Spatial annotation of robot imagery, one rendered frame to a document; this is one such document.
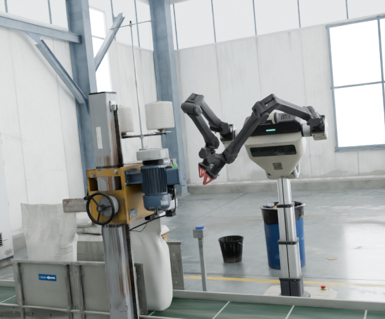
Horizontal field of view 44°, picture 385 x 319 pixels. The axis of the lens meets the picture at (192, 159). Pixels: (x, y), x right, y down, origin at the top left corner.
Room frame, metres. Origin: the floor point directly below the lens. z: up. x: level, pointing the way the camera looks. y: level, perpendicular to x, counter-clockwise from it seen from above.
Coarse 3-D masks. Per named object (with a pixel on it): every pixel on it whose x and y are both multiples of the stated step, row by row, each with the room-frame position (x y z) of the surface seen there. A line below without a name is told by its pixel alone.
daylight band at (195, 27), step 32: (0, 0) 7.28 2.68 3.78; (32, 0) 7.93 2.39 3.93; (96, 0) 9.62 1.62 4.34; (128, 0) 10.78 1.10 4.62; (192, 0) 11.52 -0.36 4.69; (224, 0) 11.18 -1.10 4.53; (256, 0) 10.87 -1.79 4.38; (288, 0) 10.57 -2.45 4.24; (320, 0) 10.29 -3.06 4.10; (352, 0) 10.02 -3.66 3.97; (384, 0) 9.77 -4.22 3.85; (128, 32) 10.66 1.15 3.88; (192, 32) 11.55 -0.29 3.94; (224, 32) 11.21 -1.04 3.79
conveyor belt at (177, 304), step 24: (0, 288) 3.79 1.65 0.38; (168, 312) 2.92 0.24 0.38; (192, 312) 2.88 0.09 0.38; (216, 312) 2.84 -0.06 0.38; (240, 312) 2.81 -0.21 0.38; (264, 312) 2.77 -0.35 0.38; (288, 312) 2.74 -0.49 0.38; (312, 312) 2.71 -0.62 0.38; (336, 312) 2.68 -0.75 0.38; (360, 312) 2.64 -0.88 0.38; (384, 312) 2.61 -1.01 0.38
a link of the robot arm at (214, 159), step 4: (208, 156) 2.83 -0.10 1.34; (212, 156) 2.80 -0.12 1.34; (216, 156) 2.79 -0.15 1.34; (220, 156) 2.82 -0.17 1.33; (224, 156) 2.86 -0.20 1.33; (208, 160) 2.82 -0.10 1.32; (212, 160) 2.80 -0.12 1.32; (216, 160) 2.80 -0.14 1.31; (220, 160) 2.83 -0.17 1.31; (224, 160) 2.83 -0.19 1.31; (228, 160) 2.82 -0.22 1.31; (232, 160) 2.81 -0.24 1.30; (212, 164) 2.82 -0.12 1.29; (216, 164) 2.82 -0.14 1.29
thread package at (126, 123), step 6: (120, 108) 2.80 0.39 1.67; (126, 108) 2.82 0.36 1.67; (120, 114) 2.80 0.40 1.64; (126, 114) 2.81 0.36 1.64; (120, 120) 2.79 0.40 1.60; (126, 120) 2.81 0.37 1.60; (132, 120) 2.85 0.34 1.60; (120, 126) 2.79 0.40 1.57; (126, 126) 2.80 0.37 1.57; (132, 126) 2.83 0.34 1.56; (126, 132) 2.92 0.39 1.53
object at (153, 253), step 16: (144, 224) 3.03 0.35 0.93; (160, 224) 2.98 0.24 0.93; (144, 240) 2.99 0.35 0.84; (160, 240) 3.00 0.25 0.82; (144, 256) 2.96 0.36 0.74; (160, 256) 2.94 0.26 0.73; (144, 272) 2.96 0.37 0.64; (160, 272) 2.94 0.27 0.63; (160, 288) 2.93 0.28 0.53; (160, 304) 2.94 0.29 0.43
